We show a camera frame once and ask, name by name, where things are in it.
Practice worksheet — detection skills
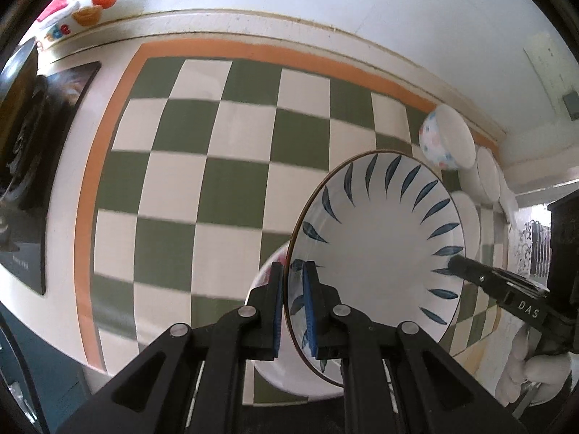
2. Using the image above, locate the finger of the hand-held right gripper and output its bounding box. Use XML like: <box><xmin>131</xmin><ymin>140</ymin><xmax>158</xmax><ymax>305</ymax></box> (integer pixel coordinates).
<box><xmin>446</xmin><ymin>255</ymin><xmax>549</xmax><ymax>305</ymax></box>

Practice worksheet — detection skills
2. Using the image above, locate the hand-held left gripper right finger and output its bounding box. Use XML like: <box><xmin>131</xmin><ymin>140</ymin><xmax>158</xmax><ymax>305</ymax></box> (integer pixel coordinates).
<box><xmin>302</xmin><ymin>260</ymin><xmax>514</xmax><ymax>434</ymax></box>

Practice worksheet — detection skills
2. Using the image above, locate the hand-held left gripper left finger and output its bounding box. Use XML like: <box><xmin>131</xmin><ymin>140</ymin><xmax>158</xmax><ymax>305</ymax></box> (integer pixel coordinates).
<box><xmin>59</xmin><ymin>262</ymin><xmax>287</xmax><ymax>434</ymax></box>

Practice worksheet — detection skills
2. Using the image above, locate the pink rimmed white plate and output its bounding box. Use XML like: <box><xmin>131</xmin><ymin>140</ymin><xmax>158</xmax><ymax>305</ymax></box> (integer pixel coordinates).
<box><xmin>246</xmin><ymin>241</ymin><xmax>345</xmax><ymax>404</ymax></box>

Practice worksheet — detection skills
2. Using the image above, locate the blue leaf pattern plate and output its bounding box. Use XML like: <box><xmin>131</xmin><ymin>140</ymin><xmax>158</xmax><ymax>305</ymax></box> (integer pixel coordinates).
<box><xmin>284</xmin><ymin>150</ymin><xmax>466</xmax><ymax>387</ymax></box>

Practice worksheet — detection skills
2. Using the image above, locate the plain white bowl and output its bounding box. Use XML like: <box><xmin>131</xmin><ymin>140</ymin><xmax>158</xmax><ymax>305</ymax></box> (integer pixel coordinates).
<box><xmin>459</xmin><ymin>147</ymin><xmax>503</xmax><ymax>204</ymax></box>

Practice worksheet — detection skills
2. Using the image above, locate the floral print bowl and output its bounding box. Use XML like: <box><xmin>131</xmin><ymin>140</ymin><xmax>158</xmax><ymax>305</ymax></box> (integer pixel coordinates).
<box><xmin>418</xmin><ymin>104</ymin><xmax>477</xmax><ymax>173</ymax></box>

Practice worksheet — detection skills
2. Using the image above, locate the person's right hand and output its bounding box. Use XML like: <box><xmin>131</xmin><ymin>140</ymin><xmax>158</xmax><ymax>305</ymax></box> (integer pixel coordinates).
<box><xmin>495</xmin><ymin>325</ymin><xmax>573</xmax><ymax>408</ymax></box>

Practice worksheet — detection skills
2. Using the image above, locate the sliding glass door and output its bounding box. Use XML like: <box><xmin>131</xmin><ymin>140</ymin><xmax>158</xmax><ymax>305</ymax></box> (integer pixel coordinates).
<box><xmin>513</xmin><ymin>185</ymin><xmax>579</xmax><ymax>278</ymax></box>

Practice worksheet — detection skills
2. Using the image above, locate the green white checkered cloth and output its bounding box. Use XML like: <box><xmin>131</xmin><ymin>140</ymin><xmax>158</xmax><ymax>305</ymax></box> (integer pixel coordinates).
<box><xmin>75</xmin><ymin>38</ymin><xmax>504</xmax><ymax>405</ymax></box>

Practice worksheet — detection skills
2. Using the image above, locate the blue kitchen cabinet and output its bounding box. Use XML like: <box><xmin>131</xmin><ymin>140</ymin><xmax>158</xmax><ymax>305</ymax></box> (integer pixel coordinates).
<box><xmin>0</xmin><ymin>301</ymin><xmax>89</xmax><ymax>421</ymax></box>

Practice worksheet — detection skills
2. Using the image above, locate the black glass gas stove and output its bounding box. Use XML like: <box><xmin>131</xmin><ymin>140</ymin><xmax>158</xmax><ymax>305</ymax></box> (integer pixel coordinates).
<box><xmin>0</xmin><ymin>61</ymin><xmax>102</xmax><ymax>297</ymax></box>

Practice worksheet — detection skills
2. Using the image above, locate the dark wok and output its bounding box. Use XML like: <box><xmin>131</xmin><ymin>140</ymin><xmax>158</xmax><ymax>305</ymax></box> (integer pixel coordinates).
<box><xmin>0</xmin><ymin>36</ymin><xmax>41</xmax><ymax>116</ymax></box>

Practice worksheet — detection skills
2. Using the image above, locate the gold ingot wall sticker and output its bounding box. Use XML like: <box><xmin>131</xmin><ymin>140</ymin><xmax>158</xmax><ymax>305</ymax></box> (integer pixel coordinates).
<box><xmin>72</xmin><ymin>5</ymin><xmax>103</xmax><ymax>27</ymax></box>

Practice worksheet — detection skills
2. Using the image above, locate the colourful lettered wall sticker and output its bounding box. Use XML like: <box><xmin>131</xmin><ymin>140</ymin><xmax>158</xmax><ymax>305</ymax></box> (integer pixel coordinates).
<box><xmin>36</xmin><ymin>22</ymin><xmax>73</xmax><ymax>50</ymax></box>

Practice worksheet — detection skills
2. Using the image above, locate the pink wall sticker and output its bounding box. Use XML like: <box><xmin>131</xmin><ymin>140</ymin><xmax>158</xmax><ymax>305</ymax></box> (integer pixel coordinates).
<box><xmin>36</xmin><ymin>0</ymin><xmax>81</xmax><ymax>23</ymax></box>

